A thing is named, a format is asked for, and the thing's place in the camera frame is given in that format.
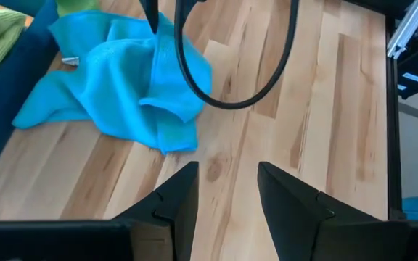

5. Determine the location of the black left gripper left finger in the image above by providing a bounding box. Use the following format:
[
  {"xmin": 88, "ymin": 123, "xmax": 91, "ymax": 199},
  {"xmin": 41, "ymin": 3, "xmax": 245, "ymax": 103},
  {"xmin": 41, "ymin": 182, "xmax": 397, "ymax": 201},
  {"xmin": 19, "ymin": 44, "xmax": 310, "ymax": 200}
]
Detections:
[{"xmin": 112, "ymin": 161, "xmax": 200, "ymax": 261}]

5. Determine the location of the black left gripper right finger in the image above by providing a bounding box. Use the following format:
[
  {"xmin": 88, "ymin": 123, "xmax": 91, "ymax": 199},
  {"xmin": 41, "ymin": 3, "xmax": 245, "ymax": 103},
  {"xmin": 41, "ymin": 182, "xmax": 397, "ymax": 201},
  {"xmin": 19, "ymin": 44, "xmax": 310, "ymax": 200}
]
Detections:
[{"xmin": 257, "ymin": 161, "xmax": 411, "ymax": 261}]

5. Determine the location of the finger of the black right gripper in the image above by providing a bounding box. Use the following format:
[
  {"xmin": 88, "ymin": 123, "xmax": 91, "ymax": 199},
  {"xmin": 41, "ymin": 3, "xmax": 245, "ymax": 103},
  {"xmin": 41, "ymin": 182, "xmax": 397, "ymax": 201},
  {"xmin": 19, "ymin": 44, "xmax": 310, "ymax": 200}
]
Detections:
[{"xmin": 139, "ymin": 0, "xmax": 159, "ymax": 36}]

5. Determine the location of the light blue microfiber towel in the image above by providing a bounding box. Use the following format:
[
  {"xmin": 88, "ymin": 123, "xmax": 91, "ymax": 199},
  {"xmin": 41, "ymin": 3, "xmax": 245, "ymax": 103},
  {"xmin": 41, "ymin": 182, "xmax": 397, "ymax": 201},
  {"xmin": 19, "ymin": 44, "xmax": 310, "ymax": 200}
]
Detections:
[{"xmin": 12, "ymin": 9, "xmax": 213, "ymax": 155}]

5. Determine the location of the green towel with white label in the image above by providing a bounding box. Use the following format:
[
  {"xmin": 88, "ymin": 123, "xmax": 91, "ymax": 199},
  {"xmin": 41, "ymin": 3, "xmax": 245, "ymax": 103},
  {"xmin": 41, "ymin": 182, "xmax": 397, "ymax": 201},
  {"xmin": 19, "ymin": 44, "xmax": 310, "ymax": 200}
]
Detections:
[{"xmin": 55, "ymin": 0, "xmax": 101, "ymax": 18}]

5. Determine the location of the blue plastic bin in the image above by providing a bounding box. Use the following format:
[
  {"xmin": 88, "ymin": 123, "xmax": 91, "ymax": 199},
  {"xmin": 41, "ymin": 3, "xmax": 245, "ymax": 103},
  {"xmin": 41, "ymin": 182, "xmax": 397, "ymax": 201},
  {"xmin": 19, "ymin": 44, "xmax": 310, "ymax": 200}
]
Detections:
[{"xmin": 0, "ymin": 0, "xmax": 62, "ymax": 186}]

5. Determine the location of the black right camera cable loop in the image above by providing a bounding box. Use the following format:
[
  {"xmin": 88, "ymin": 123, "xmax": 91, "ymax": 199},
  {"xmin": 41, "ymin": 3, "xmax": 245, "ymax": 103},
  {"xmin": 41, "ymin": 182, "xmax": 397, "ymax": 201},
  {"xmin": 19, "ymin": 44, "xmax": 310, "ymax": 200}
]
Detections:
[{"xmin": 174, "ymin": 0, "xmax": 300, "ymax": 110}]

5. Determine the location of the silver rail bracket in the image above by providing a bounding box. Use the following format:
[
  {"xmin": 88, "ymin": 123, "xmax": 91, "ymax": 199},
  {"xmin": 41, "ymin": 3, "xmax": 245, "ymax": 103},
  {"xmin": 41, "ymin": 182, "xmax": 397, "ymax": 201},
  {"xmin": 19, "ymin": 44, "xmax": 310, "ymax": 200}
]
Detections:
[{"xmin": 386, "ymin": 0, "xmax": 418, "ymax": 61}]

